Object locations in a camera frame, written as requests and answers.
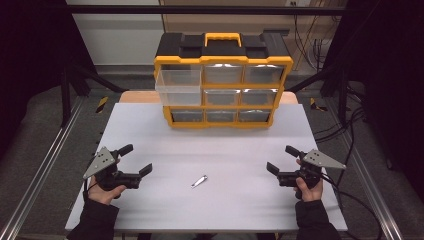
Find bundle of hanging cables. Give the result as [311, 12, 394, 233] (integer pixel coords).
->
[291, 1, 336, 72]

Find wooden table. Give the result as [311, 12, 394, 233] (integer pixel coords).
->
[118, 90, 299, 105]

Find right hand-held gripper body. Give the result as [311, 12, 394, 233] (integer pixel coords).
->
[277, 148, 347, 190]

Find person's right hand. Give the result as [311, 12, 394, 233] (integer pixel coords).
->
[293, 159, 325, 203]

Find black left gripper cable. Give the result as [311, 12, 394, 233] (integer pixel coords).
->
[81, 177, 98, 203]

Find clear plastic drawer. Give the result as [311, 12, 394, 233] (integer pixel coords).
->
[154, 68, 204, 107]

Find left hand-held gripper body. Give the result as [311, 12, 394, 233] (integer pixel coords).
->
[82, 146, 142, 192]

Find person's left hand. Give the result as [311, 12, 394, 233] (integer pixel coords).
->
[87, 175, 128, 206]

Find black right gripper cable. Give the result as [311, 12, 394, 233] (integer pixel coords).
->
[320, 173, 385, 240]

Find black floor cables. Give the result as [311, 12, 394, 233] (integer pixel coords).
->
[312, 84, 369, 145]

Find black curtain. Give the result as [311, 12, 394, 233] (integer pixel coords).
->
[324, 0, 424, 204]
[0, 0, 98, 161]

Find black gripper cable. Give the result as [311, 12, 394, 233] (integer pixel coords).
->
[320, 173, 385, 240]
[81, 177, 98, 203]

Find yellow black hazard tape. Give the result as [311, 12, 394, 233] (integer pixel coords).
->
[309, 97, 329, 113]
[95, 96, 110, 115]

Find yellow and black storage organizer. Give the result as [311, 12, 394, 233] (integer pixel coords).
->
[152, 31, 295, 130]

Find black crossbar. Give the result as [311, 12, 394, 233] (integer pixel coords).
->
[65, 4, 348, 16]

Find aluminium rail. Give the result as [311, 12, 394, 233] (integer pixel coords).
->
[0, 95, 86, 240]
[333, 131, 406, 240]

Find black metal stand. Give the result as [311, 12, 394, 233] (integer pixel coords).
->
[59, 61, 129, 128]
[285, 61, 351, 126]

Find set of small clear drawers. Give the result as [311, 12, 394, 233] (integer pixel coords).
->
[170, 63, 287, 124]

